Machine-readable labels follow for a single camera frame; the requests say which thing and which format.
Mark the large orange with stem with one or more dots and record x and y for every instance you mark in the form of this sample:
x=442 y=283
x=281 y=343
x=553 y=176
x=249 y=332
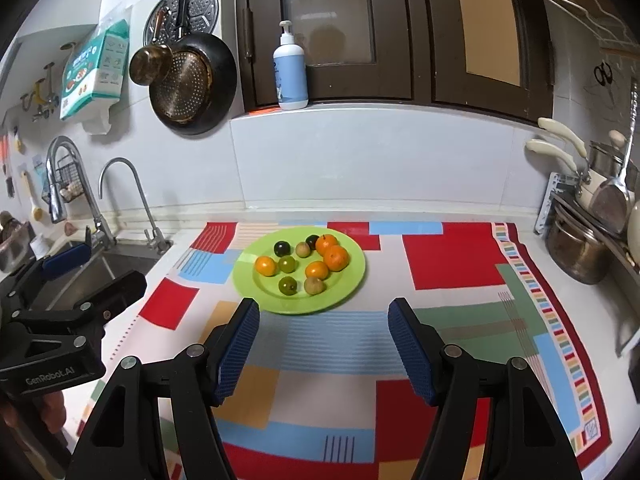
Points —
x=336 y=258

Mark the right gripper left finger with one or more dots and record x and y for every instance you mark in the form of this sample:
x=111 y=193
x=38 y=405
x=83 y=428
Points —
x=122 y=438

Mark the green plate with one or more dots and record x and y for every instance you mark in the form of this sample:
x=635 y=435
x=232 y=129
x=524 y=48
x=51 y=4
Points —
x=299 y=269

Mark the steel kitchen sink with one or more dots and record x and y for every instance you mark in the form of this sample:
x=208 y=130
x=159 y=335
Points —
x=105 y=265

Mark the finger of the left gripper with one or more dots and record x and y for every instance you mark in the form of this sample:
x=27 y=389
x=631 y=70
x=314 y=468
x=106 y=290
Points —
x=20 y=289
x=98 y=308

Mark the white dish rack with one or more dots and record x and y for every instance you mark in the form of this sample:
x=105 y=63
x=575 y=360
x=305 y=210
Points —
x=560 y=188

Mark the brown kiwi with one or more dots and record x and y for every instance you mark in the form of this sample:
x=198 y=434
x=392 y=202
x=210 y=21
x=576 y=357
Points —
x=314 y=286
x=303 y=250

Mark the blue white pump bottle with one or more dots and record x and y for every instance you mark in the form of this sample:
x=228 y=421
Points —
x=289 y=67

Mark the wire sponge basket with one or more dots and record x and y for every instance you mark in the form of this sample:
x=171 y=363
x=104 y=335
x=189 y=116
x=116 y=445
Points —
x=67 y=178

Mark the dark plum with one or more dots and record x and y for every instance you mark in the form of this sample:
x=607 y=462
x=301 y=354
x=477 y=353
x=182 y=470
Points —
x=311 y=242
x=282 y=248

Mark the steel pot under rack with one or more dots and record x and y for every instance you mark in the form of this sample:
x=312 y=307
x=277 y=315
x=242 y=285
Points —
x=575 y=248

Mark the colourful patterned table mat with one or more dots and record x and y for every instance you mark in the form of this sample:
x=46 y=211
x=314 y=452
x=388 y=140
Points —
x=323 y=393

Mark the bronze perforated strainer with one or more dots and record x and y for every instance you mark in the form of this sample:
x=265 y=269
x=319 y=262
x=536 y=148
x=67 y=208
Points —
x=178 y=81

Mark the green lime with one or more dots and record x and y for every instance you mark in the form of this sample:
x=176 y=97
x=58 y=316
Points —
x=287 y=264
x=288 y=286

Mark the hanging scissors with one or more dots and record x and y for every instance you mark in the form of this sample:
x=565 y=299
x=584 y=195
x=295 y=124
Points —
x=604 y=76

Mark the dark wooden window frame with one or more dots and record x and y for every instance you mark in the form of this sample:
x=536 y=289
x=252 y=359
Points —
x=492 y=56

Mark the round metal grill rack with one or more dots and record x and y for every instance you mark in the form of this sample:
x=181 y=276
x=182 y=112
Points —
x=171 y=20

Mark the cream handled saucepan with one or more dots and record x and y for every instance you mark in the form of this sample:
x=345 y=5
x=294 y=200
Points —
x=602 y=160

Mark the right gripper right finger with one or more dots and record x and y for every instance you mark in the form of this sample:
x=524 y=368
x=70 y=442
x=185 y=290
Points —
x=525 y=438

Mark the teal tissue package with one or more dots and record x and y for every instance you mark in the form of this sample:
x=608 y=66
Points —
x=93 y=75

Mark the steel skimmer ladle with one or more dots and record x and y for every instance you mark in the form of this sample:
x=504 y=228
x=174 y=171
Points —
x=612 y=202

